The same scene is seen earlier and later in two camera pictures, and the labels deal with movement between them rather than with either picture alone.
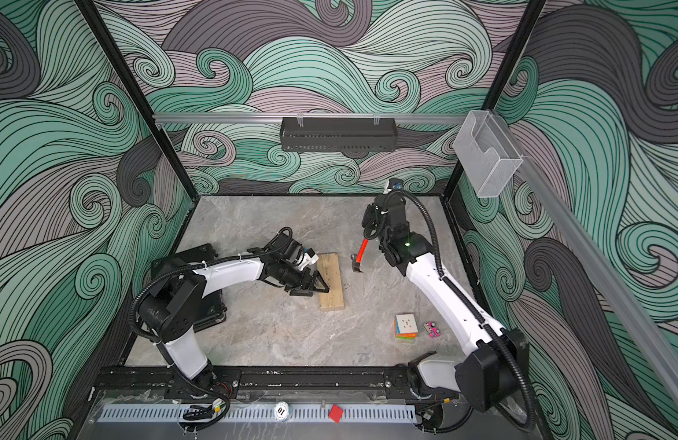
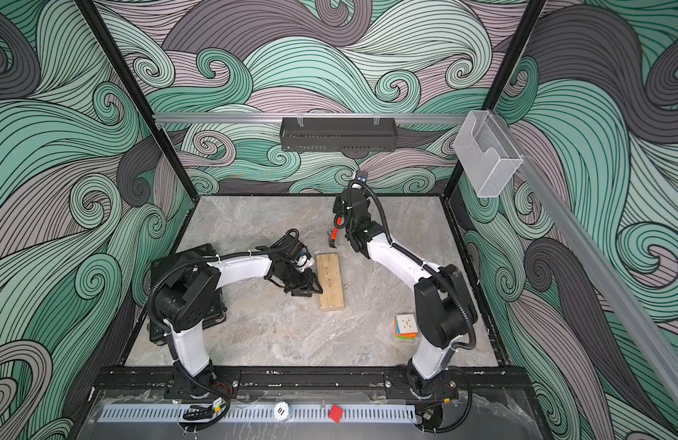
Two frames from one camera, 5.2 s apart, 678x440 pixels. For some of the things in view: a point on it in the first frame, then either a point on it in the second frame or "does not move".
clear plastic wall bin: [487, 154] does not move
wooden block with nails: [330, 269] does not move
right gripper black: [372, 217] to [341, 202]
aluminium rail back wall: [310, 116] does not move
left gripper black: [303, 286] does not move
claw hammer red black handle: [357, 258] to [333, 235]
